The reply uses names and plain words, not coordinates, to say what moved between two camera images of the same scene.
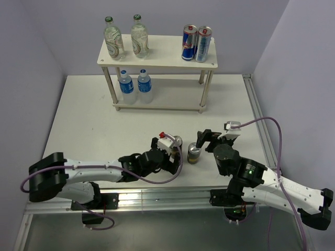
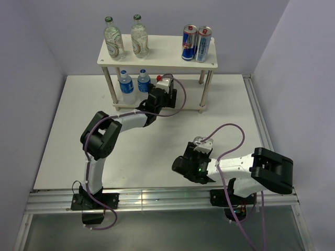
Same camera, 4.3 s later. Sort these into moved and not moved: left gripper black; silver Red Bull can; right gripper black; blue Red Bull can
Moved: left gripper black; right gripper black
Not moved: silver Red Bull can; blue Red Bull can
